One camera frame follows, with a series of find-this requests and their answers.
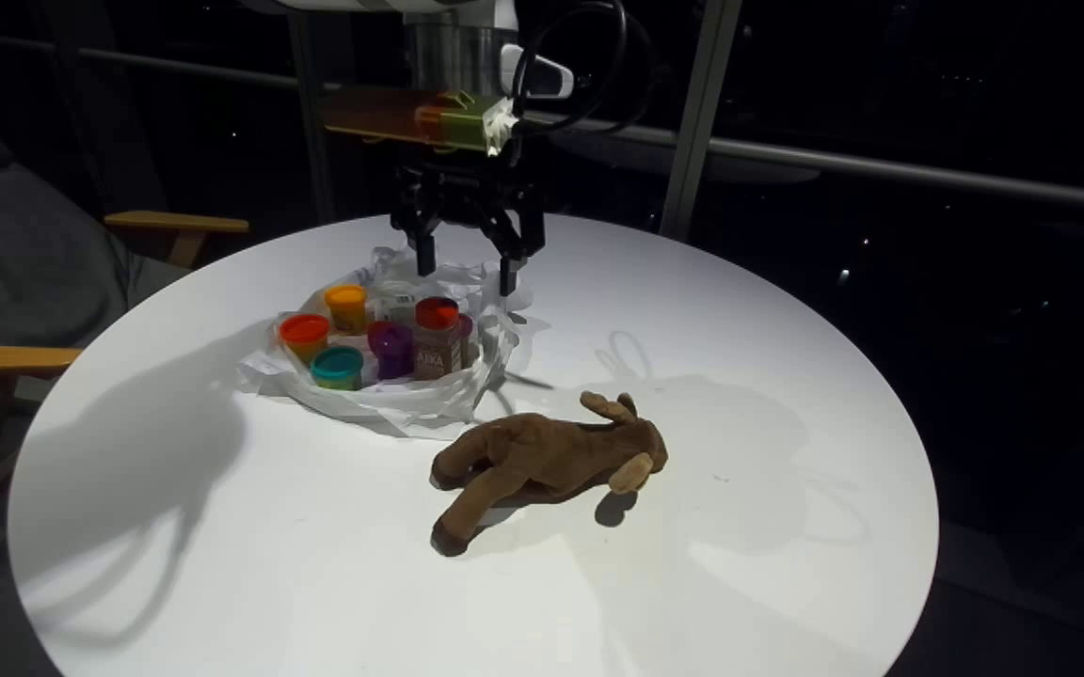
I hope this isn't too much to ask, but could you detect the teal lid dough tub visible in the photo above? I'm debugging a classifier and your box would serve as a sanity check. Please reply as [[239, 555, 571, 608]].
[[308, 341, 370, 396]]

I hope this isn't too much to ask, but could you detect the brown plush moose toy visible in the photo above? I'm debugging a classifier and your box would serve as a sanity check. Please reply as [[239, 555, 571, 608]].
[[426, 386, 674, 559]]

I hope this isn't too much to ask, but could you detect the grey chair with wooden armrests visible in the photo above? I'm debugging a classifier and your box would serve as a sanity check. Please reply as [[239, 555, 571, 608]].
[[0, 71, 257, 575]]

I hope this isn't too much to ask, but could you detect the red cap spice bottle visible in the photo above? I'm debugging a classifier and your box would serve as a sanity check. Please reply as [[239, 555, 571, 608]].
[[410, 293, 467, 382]]

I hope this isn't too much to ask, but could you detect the clear white plastic bag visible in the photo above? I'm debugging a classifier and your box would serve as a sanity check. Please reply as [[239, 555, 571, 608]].
[[239, 239, 559, 441]]

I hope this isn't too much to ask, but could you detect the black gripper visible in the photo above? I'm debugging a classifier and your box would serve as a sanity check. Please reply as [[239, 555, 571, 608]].
[[388, 145, 550, 300]]

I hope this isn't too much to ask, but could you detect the purple lid dough tub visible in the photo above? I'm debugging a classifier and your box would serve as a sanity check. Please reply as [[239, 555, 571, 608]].
[[367, 315, 421, 382]]

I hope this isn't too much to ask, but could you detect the light grey window post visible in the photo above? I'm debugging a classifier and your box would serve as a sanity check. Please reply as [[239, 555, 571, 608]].
[[655, 0, 747, 246]]

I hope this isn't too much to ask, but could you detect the grey horizontal handrail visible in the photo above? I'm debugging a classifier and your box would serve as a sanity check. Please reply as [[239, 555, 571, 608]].
[[0, 29, 1084, 217]]

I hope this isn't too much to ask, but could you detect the orange toy fruit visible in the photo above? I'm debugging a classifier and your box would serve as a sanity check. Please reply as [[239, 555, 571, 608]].
[[324, 283, 372, 336]]

